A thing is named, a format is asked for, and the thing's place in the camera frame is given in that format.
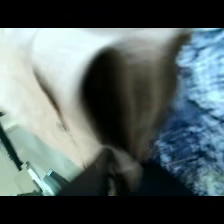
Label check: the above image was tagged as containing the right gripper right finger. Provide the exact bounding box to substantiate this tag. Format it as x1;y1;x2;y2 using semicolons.
139;159;193;197

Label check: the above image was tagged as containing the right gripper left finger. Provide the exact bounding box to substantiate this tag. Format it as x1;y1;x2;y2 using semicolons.
60;149;113;197

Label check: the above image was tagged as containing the red-brown garment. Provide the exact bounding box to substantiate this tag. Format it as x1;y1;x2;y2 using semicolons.
0;28;193;197

